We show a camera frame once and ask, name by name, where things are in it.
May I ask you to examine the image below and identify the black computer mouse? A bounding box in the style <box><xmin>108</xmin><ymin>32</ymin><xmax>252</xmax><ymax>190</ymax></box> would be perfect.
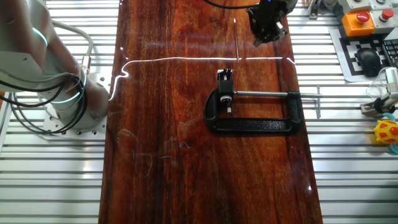
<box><xmin>356</xmin><ymin>47</ymin><xmax>382</xmax><ymax>78</ymax></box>

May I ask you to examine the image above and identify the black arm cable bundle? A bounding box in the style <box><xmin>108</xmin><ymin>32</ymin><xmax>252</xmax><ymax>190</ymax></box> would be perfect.
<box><xmin>0</xmin><ymin>73</ymin><xmax>88</xmax><ymax>135</ymax></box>

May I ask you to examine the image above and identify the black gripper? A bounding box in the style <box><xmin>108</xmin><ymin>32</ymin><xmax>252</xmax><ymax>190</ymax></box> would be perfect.
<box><xmin>247</xmin><ymin>0</ymin><xmax>289</xmax><ymax>47</ymax></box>

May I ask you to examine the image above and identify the yellow orange toy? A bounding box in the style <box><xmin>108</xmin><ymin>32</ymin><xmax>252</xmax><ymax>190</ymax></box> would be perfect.
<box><xmin>373</xmin><ymin>112</ymin><xmax>398</xmax><ymax>155</ymax></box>

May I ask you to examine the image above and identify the black keyboard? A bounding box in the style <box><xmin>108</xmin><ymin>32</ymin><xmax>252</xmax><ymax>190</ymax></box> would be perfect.
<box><xmin>381</xmin><ymin>37</ymin><xmax>398</xmax><ymax>68</ymax></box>

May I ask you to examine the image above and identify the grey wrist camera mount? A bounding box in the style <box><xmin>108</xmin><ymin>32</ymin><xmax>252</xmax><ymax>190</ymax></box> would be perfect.
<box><xmin>285</xmin><ymin>0</ymin><xmax>299</xmax><ymax>15</ymax></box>

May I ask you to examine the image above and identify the glossy brown wood board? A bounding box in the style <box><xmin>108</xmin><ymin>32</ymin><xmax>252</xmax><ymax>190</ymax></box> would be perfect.
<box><xmin>98</xmin><ymin>0</ymin><xmax>324</xmax><ymax>224</ymax></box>

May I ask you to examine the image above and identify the grey emergency stop box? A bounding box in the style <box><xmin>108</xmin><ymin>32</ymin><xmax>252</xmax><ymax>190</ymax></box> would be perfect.
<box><xmin>369</xmin><ymin>7</ymin><xmax>398</xmax><ymax>34</ymax></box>

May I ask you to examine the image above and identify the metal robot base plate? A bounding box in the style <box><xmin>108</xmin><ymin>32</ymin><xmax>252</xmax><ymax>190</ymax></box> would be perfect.
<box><xmin>42</xmin><ymin>73</ymin><xmax>109</xmax><ymax>141</ymax></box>

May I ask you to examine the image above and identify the black C-clamp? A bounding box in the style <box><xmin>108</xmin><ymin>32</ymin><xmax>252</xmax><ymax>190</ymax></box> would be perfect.
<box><xmin>203</xmin><ymin>85</ymin><xmax>323</xmax><ymax>136</ymax></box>

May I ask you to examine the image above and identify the grey button box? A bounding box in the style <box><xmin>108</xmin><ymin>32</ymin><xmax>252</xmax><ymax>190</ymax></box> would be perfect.
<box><xmin>370</xmin><ymin>0</ymin><xmax>394</xmax><ymax>11</ymax></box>
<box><xmin>337</xmin><ymin>0</ymin><xmax>373</xmax><ymax>14</ymax></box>

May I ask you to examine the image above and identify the black white marker sheet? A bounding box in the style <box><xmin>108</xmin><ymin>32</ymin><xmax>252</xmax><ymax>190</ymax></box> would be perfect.
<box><xmin>328</xmin><ymin>26</ymin><xmax>398</xmax><ymax>83</ymax></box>

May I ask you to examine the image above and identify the metal corner bracket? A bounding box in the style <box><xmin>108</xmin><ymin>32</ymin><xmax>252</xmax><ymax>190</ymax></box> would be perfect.
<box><xmin>307</xmin><ymin>0</ymin><xmax>323</xmax><ymax>20</ymax></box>

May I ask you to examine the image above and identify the silver depth camera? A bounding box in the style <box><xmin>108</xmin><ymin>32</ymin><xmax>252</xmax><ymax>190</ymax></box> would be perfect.
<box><xmin>384</xmin><ymin>67</ymin><xmax>398</xmax><ymax>100</ymax></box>

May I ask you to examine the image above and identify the red emergency stop button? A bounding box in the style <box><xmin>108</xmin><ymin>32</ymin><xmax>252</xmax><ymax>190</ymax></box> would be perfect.
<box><xmin>341</xmin><ymin>11</ymin><xmax>376</xmax><ymax>37</ymax></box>

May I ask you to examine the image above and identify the grey cable with metal connector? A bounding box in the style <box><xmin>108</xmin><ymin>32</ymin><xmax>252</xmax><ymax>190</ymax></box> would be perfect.
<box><xmin>49</xmin><ymin>20</ymin><xmax>94</xmax><ymax>75</ymax></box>

